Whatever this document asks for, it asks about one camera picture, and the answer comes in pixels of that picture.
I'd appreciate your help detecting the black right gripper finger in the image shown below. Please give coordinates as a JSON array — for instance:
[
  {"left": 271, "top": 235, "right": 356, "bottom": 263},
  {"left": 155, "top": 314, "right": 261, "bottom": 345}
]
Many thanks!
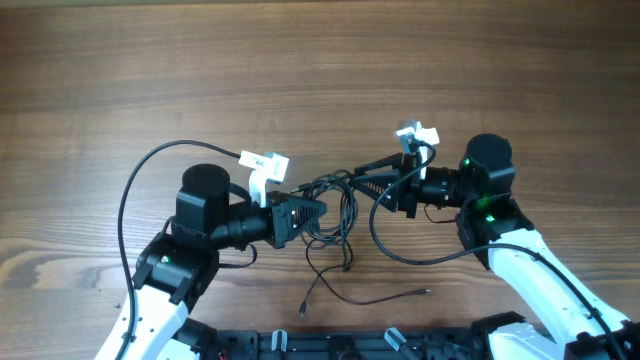
[
  {"left": 354, "top": 153, "right": 404, "bottom": 175},
  {"left": 351, "top": 170, "right": 400, "bottom": 208}
]

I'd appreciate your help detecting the thin black usb cable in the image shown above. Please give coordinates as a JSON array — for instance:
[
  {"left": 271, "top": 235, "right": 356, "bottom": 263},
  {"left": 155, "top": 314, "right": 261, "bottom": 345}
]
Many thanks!
[{"left": 298, "top": 234, "right": 432, "bottom": 318}]

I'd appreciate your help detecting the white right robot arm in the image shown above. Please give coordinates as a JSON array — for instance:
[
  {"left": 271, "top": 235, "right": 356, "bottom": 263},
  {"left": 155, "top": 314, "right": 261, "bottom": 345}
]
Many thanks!
[{"left": 351, "top": 134, "right": 639, "bottom": 359}]

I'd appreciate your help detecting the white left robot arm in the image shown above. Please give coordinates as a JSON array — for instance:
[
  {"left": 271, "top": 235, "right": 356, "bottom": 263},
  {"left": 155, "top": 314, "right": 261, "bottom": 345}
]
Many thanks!
[{"left": 98, "top": 164, "right": 327, "bottom": 359}]

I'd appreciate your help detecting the black left camera cable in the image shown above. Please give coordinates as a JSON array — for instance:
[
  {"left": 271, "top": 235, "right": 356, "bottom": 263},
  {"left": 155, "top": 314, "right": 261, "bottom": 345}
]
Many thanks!
[{"left": 114, "top": 139, "right": 242, "bottom": 360}]

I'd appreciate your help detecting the black camera cable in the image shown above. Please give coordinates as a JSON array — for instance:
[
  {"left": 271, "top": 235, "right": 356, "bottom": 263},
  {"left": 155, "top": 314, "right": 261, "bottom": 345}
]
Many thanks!
[
  {"left": 114, "top": 139, "right": 242, "bottom": 360},
  {"left": 369, "top": 141, "right": 616, "bottom": 360}
]

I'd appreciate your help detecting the black right camera cable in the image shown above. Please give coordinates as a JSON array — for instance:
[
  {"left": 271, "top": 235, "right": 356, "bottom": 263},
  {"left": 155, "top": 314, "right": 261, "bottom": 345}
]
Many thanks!
[{"left": 369, "top": 141, "right": 616, "bottom": 360}]

